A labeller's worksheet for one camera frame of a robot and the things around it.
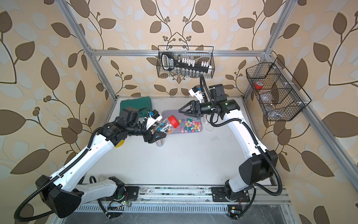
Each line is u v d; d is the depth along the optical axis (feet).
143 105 3.68
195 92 2.14
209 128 3.35
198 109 1.99
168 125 2.21
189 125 3.34
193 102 1.96
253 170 1.34
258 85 2.66
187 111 2.31
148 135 2.00
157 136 2.09
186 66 2.77
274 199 2.38
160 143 2.98
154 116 1.96
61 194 1.22
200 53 2.98
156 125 2.27
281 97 2.38
